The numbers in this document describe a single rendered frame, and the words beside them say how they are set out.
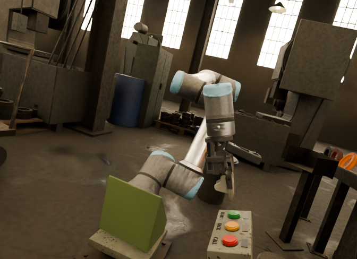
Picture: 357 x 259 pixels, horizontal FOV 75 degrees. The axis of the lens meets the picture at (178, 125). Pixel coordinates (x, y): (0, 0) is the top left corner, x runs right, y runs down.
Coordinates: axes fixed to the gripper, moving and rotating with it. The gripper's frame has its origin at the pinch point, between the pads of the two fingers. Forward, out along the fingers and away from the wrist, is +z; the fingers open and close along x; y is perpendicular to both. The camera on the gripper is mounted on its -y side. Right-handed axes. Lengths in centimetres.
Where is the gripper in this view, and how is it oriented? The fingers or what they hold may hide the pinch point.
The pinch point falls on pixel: (232, 196)
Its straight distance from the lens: 81.5
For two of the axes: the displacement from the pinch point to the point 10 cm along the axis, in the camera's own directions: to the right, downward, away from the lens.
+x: -3.0, 1.0, -9.5
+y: -9.5, 0.7, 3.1
